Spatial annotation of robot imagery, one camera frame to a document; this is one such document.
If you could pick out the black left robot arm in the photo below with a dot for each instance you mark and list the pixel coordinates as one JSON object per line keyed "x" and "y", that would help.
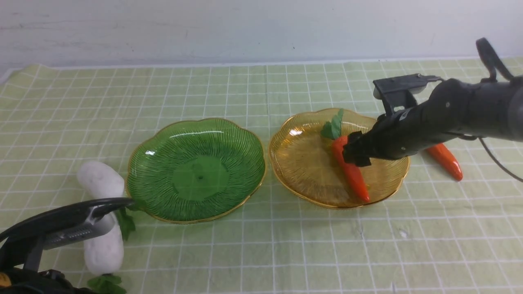
{"x": 21, "y": 281}

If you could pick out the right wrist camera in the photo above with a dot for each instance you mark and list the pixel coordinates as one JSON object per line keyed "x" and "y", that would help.
{"x": 399, "y": 91}

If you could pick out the green plastic plate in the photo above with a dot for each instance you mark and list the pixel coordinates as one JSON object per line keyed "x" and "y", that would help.
{"x": 195, "y": 170}

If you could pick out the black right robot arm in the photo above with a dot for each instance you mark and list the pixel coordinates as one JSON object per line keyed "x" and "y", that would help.
{"x": 488, "y": 109}

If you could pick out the amber plastic plate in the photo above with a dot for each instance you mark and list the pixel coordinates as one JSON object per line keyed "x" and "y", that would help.
{"x": 303, "y": 162}

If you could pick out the orange toy carrot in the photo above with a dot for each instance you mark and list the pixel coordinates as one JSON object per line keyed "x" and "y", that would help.
{"x": 444, "y": 157}
{"x": 332, "y": 130}

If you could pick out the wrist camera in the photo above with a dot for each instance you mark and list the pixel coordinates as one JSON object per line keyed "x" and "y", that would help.
{"x": 399, "y": 91}
{"x": 25, "y": 241}

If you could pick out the white toy radish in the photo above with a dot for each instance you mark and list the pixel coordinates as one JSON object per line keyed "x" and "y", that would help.
{"x": 100, "y": 180}
{"x": 104, "y": 255}

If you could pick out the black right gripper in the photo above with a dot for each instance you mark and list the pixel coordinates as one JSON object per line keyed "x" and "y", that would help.
{"x": 393, "y": 137}

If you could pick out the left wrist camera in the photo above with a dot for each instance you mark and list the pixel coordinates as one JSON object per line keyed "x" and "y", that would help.
{"x": 25, "y": 241}

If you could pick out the green checkered tablecloth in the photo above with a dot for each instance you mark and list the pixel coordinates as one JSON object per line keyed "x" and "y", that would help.
{"x": 434, "y": 236}

